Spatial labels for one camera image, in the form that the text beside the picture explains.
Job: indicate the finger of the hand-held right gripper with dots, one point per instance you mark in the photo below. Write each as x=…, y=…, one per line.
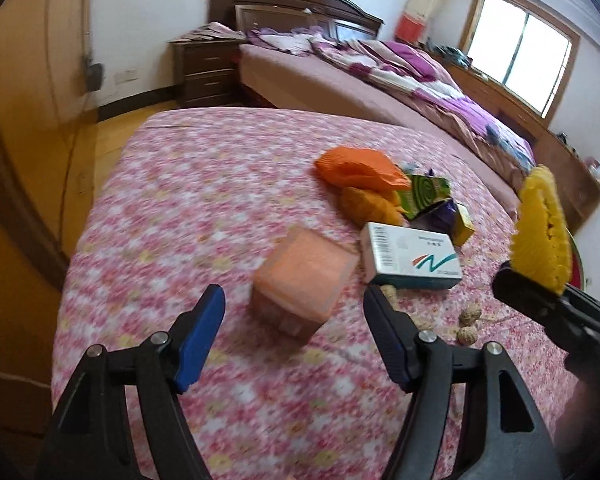
x=527, y=297
x=592, y=310

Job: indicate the yellow wooden wardrobe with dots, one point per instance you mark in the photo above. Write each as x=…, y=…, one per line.
x=25, y=135

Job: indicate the black hanging bag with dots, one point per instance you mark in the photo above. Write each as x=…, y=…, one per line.
x=95, y=76

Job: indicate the pile of clothes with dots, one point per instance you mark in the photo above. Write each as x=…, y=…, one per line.
x=452, y=55

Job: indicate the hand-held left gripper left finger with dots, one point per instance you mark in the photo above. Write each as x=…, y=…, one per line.
x=200, y=340

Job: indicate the orange translucent plastic box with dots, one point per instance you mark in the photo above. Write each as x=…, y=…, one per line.
x=305, y=280

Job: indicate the dark wooden nightstand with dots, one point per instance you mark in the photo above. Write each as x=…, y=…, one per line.
x=205, y=72

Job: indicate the small items on cabinet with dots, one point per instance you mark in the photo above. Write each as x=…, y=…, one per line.
x=595, y=169

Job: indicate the pink floral tablecloth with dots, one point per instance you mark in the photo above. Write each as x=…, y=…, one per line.
x=190, y=200

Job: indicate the blue patterned cloth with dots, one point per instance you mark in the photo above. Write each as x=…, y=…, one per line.
x=505, y=142

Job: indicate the orange plastic bag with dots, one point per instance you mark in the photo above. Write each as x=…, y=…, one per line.
x=355, y=167

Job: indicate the cream and red curtain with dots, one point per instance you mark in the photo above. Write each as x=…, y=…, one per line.
x=415, y=15

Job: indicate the long wooden cabinet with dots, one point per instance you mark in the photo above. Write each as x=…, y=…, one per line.
x=555, y=150

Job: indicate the purple frilled pillow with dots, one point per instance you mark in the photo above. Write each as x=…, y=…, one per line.
x=280, y=41

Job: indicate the purple foil wrapper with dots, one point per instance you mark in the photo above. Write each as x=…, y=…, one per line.
x=437, y=217

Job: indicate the orange mesh net bag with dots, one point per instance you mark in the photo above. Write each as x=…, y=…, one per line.
x=362, y=205

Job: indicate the red chair with green rim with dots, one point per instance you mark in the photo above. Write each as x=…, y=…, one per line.
x=579, y=265

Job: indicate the white medicine box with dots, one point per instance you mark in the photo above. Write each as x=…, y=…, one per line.
x=410, y=255

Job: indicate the small yellow box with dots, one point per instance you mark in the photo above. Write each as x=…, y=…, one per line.
x=462, y=227

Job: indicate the green spiral print box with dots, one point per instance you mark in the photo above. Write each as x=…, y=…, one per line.
x=425, y=195

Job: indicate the bed with purple quilt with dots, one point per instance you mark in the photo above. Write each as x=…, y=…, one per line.
x=300, y=77

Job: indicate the purple floral quilt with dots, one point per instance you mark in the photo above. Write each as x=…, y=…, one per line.
x=405, y=67

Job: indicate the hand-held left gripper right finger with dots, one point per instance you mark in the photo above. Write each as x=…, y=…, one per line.
x=385, y=330

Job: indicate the wooden framed window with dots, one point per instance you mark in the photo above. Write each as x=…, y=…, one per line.
x=522, y=45

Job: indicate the dark wooden headboard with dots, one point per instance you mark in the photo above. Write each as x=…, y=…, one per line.
x=290, y=2

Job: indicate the folded pink cloth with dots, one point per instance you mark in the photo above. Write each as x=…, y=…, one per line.
x=207, y=33

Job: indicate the white wall outlet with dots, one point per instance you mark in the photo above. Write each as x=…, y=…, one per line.
x=126, y=76

